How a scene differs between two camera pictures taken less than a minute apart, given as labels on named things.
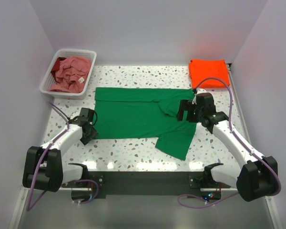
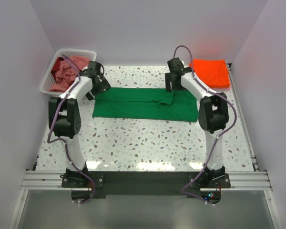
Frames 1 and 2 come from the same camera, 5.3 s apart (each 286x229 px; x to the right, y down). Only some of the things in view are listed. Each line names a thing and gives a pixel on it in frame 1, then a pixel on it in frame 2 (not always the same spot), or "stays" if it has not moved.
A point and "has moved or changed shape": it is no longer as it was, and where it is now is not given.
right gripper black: x=184 y=111 to x=170 y=77
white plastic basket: x=48 y=82 stays
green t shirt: x=149 y=113 has moved or changed shape
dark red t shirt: x=56 y=67 stays
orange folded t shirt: x=200 y=68 stays
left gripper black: x=90 y=134 to x=101 y=87
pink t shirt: x=71 y=75 stays
